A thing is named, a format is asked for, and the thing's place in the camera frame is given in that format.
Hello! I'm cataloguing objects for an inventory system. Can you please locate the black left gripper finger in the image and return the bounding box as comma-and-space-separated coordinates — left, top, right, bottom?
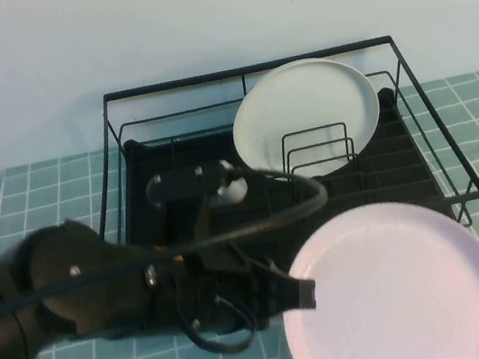
251, 249, 321, 319

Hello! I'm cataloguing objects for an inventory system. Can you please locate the black plastic drip tray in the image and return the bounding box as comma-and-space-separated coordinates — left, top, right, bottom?
95, 78, 471, 340

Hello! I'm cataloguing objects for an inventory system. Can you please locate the white round plate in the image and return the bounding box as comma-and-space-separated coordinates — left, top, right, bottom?
221, 48, 390, 190

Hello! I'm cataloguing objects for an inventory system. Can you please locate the long black camera cable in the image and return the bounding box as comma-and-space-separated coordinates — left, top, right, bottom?
0, 150, 342, 330

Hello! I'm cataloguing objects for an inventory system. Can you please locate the short black gripper cable loop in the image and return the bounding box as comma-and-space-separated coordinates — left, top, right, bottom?
175, 286, 261, 359

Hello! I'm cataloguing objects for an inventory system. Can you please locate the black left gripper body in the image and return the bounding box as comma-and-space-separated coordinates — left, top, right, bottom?
141, 232, 291, 345

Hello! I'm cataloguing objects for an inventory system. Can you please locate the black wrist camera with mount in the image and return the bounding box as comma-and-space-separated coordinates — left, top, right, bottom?
141, 156, 257, 254

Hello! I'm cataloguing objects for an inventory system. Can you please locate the pink round plate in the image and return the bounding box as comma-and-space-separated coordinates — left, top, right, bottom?
267, 189, 479, 359

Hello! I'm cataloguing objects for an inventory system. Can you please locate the green checked tablecloth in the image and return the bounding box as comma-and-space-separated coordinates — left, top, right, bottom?
0, 68, 479, 359

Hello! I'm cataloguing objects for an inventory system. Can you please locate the black wire dish rack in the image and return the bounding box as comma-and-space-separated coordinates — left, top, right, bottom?
75, 24, 479, 286

